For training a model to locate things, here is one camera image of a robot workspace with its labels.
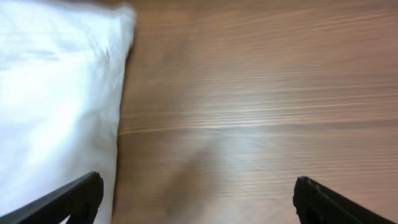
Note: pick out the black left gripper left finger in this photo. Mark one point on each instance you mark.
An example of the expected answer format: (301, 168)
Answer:
(76, 202)

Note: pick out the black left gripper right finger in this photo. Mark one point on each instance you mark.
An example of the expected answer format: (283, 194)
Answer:
(317, 204)

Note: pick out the beige shorts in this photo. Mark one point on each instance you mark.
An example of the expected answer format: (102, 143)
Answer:
(62, 73)

